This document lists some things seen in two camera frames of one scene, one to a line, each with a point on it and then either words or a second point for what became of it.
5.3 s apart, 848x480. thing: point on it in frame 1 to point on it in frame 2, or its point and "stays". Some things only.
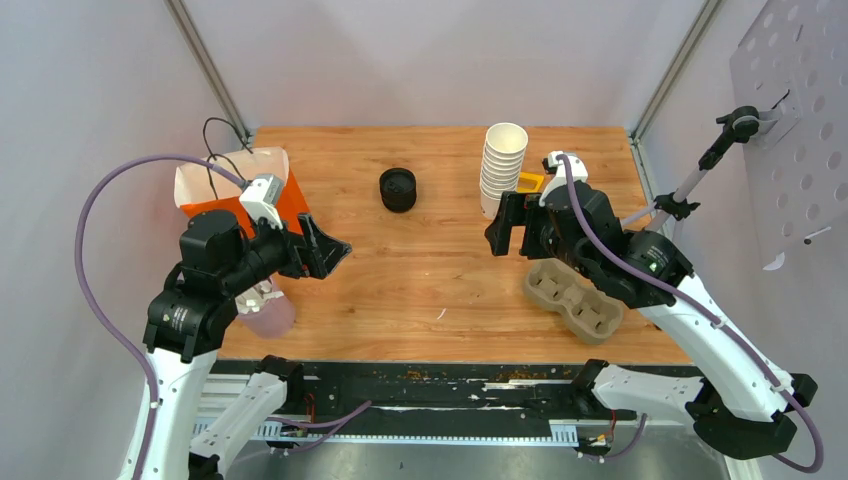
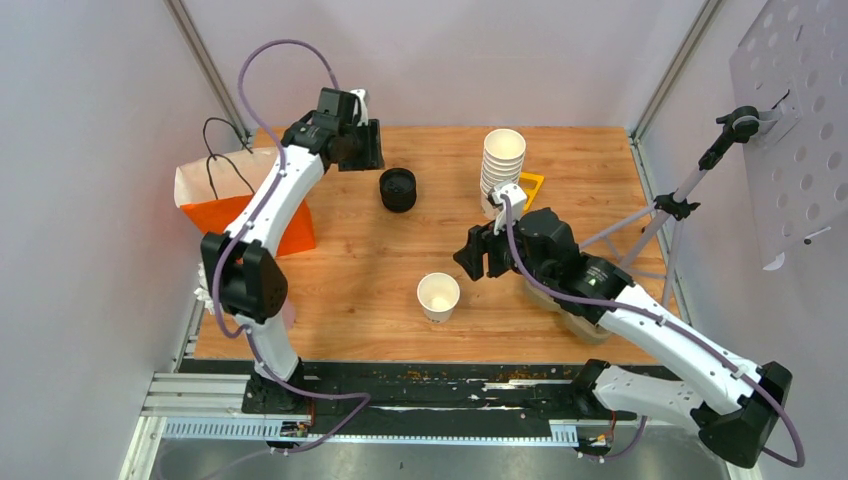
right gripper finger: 513,211 to 481,239
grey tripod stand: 741,126 stays
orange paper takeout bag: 203,188 stays
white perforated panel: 790,64 stays
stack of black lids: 398,189 stays
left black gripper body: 276,249 to 363,149
